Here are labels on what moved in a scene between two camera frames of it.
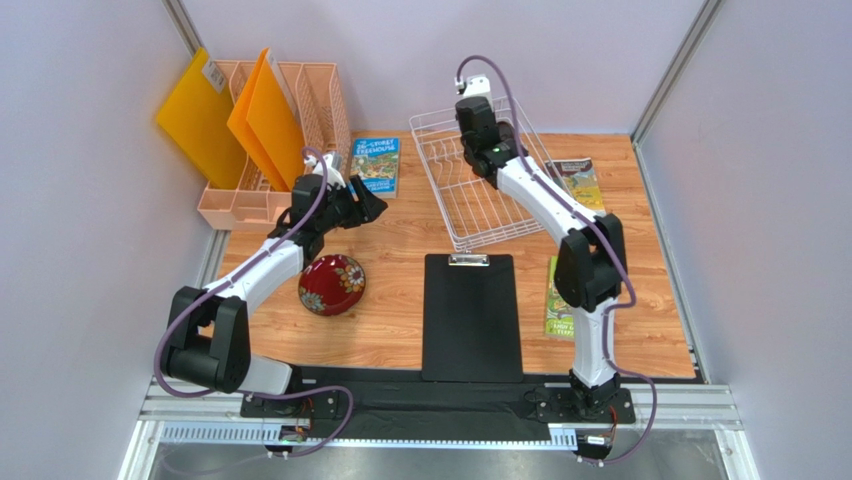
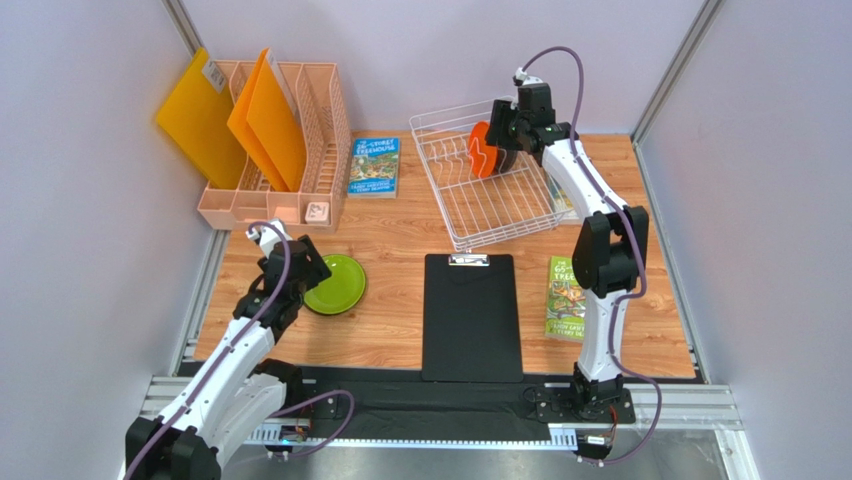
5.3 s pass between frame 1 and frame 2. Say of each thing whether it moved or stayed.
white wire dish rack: stayed
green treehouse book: stayed
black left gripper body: moved
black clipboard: stayed
